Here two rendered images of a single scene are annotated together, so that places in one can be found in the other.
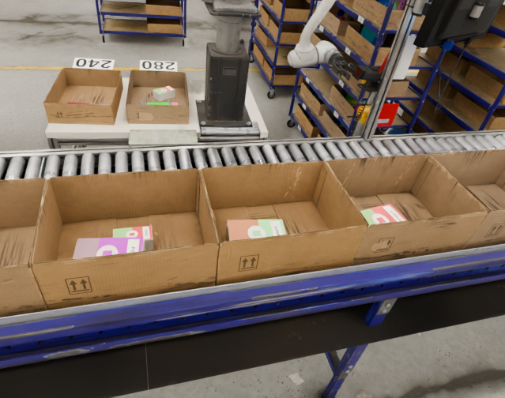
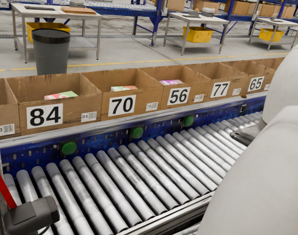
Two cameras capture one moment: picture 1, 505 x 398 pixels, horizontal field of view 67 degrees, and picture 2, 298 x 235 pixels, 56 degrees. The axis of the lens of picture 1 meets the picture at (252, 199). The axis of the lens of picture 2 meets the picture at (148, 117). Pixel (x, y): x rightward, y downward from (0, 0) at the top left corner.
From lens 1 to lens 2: 2.31 m
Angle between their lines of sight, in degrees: 109
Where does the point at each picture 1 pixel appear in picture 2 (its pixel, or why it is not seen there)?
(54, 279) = (177, 72)
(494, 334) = not seen: outside the picture
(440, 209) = not seen: hidden behind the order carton
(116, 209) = (189, 100)
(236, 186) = (145, 100)
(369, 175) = (65, 111)
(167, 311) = not seen: hidden behind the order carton
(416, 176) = (22, 121)
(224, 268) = (133, 82)
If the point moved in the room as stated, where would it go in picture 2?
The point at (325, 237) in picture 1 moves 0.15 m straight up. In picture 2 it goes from (99, 74) to (100, 49)
